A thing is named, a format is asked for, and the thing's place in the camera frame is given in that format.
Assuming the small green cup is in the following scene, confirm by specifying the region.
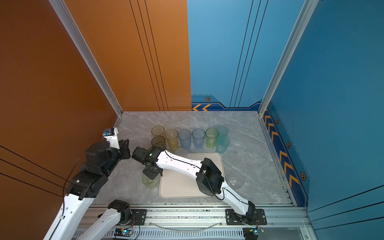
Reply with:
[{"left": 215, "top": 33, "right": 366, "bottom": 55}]
[{"left": 142, "top": 175, "right": 159, "bottom": 189}]

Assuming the clear dimpled small cup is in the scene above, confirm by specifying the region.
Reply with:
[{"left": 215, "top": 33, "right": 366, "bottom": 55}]
[{"left": 175, "top": 148, "right": 188, "bottom": 158}]

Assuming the clear faceted small cup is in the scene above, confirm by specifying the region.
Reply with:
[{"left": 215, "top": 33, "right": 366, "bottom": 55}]
[{"left": 227, "top": 173, "right": 245, "bottom": 189}]

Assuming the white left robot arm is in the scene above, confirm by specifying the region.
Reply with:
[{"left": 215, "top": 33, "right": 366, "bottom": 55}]
[{"left": 44, "top": 139, "right": 131, "bottom": 240}]

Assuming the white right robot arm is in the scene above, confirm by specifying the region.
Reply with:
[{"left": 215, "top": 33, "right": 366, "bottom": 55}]
[{"left": 132, "top": 146, "right": 257, "bottom": 225}]

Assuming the white rectangular tray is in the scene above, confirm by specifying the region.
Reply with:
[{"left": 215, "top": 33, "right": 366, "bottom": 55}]
[{"left": 159, "top": 153, "right": 225, "bottom": 199}]

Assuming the grey smoky tall cup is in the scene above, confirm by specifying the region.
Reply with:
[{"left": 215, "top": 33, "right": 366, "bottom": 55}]
[{"left": 151, "top": 136, "right": 167, "bottom": 149}]

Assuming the yellow tall cup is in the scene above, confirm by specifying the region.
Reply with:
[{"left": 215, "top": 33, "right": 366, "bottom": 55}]
[{"left": 165, "top": 129, "right": 179, "bottom": 150}]

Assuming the amber tall cup back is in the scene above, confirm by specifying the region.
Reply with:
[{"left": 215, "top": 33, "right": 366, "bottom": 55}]
[{"left": 151, "top": 125, "right": 166, "bottom": 138}]

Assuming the blue tall cup left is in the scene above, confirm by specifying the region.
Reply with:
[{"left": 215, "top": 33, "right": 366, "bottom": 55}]
[{"left": 178, "top": 129, "right": 192, "bottom": 151}]

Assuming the blue tall cup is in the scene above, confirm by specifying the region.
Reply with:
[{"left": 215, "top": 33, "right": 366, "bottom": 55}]
[
  {"left": 178, "top": 129, "right": 192, "bottom": 151},
  {"left": 192, "top": 129, "right": 206, "bottom": 149}
]

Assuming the blue tall cup right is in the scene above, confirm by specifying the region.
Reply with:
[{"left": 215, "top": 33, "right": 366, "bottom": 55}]
[{"left": 192, "top": 129, "right": 206, "bottom": 149}]

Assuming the left green circuit board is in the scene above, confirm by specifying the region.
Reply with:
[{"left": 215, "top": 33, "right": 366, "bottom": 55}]
[{"left": 114, "top": 228, "right": 134, "bottom": 239}]

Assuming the green circuit board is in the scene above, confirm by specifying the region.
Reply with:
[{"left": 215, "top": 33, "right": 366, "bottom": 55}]
[
  {"left": 243, "top": 227, "right": 265, "bottom": 240},
  {"left": 114, "top": 228, "right": 134, "bottom": 239}
]

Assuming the green tall cup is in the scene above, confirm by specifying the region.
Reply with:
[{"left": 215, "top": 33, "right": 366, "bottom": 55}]
[{"left": 206, "top": 128, "right": 219, "bottom": 149}]

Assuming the teal tall cup front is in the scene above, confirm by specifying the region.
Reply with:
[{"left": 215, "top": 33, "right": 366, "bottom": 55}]
[{"left": 216, "top": 135, "right": 230, "bottom": 154}]

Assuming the teal tall cup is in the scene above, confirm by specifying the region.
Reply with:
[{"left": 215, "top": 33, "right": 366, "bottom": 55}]
[
  {"left": 216, "top": 135, "right": 230, "bottom": 154},
  {"left": 216, "top": 126, "right": 229, "bottom": 137}
]

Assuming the teal tall cup back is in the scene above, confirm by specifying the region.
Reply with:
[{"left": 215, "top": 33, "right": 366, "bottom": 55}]
[{"left": 216, "top": 126, "right": 229, "bottom": 137}]

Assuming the right green circuit board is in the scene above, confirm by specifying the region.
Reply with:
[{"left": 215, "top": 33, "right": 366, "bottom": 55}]
[{"left": 243, "top": 227, "right": 265, "bottom": 240}]

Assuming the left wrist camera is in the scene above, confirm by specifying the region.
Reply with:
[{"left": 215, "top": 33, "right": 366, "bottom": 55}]
[{"left": 103, "top": 128, "right": 120, "bottom": 149}]

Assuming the clear tube on rail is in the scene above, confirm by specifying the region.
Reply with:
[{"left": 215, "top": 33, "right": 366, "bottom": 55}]
[{"left": 149, "top": 222, "right": 223, "bottom": 232}]

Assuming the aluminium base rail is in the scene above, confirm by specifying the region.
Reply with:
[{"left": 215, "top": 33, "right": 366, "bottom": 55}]
[{"left": 70, "top": 204, "right": 316, "bottom": 240}]

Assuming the left aluminium corner post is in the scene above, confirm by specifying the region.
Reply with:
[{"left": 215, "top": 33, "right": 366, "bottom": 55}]
[{"left": 49, "top": 0, "right": 123, "bottom": 118}]

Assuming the aluminium corner post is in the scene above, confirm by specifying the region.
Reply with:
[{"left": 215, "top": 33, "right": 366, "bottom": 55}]
[
  {"left": 49, "top": 0, "right": 123, "bottom": 118},
  {"left": 258, "top": 0, "right": 319, "bottom": 117}
]

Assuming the right aluminium corner post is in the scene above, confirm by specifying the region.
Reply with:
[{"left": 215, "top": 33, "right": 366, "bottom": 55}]
[{"left": 258, "top": 0, "right": 319, "bottom": 117}]

